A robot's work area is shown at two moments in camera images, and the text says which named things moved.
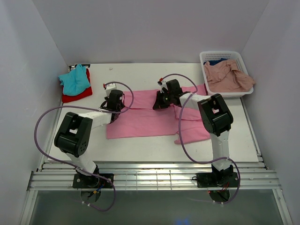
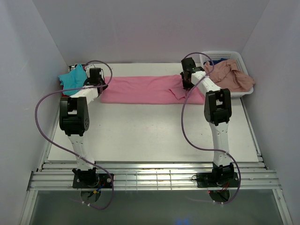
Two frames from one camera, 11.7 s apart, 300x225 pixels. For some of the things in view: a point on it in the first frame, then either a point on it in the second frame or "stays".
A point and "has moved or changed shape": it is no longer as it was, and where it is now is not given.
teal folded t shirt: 75,82 stays
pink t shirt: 184,121 has moved or changed shape
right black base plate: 217,179 stays
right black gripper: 158,104 → 185,86
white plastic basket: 232,55 stays
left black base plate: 83,181 stays
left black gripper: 121,105 → 103,83
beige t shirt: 224,76 stays
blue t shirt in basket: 214,62 stays
